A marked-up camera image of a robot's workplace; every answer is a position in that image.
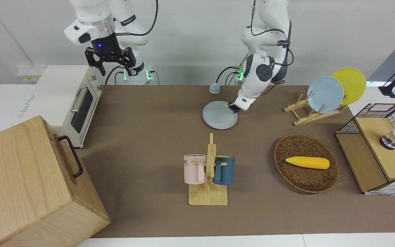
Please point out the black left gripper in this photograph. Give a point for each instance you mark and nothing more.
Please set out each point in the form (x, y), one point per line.
(237, 107)

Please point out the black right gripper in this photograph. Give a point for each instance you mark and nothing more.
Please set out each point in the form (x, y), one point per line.
(110, 48)

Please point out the gray round plate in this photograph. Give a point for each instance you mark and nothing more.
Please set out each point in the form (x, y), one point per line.
(218, 116)

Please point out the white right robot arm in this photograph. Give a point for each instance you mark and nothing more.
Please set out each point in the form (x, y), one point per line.
(91, 13)

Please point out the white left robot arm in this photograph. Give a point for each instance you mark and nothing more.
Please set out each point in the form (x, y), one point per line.
(252, 87)

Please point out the wooden plate rack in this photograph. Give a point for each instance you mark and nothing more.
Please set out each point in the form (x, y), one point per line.
(307, 118)

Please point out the light blue plate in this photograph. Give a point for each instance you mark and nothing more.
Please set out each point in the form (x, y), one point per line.
(326, 94)

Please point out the yellow plate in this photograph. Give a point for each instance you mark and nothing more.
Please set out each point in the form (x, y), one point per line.
(353, 82)

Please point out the blue bell on wooden base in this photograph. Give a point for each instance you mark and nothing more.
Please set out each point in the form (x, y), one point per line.
(214, 88)

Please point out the white toaster oven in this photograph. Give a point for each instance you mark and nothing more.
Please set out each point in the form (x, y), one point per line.
(60, 89)

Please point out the dark blue mug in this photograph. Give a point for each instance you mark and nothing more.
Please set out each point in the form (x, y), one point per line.
(226, 171)

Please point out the pink mug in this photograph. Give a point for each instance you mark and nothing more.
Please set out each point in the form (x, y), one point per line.
(193, 169)

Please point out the white power strip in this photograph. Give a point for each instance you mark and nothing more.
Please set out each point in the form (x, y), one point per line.
(29, 73)

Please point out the brown table mat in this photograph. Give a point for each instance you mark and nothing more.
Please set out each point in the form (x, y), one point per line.
(142, 154)

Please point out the wooden mug rack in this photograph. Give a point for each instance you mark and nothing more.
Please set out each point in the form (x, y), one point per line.
(208, 197)

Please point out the yellow corn cob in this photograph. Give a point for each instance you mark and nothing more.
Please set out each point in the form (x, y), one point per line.
(307, 162)

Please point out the brown wicker basket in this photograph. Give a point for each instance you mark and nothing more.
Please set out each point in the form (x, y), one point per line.
(307, 180)

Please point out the large wooden box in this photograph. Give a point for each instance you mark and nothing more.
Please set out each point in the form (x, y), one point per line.
(22, 185)

